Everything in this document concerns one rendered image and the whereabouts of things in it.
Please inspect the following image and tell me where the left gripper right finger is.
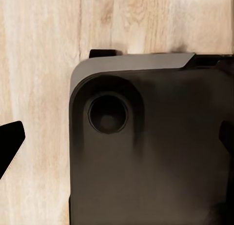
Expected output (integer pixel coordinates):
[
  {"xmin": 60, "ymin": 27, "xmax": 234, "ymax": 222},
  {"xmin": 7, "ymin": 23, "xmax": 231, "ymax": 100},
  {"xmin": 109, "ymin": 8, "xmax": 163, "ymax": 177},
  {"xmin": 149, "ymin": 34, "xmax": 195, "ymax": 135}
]
[{"xmin": 218, "ymin": 120, "xmax": 234, "ymax": 160}]

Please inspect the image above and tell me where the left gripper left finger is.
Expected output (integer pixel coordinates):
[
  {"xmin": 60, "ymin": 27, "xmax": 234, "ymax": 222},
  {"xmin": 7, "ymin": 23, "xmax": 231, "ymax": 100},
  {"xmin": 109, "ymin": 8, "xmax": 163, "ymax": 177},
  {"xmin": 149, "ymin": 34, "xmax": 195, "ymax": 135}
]
[{"xmin": 0, "ymin": 121, "xmax": 25, "ymax": 179}]

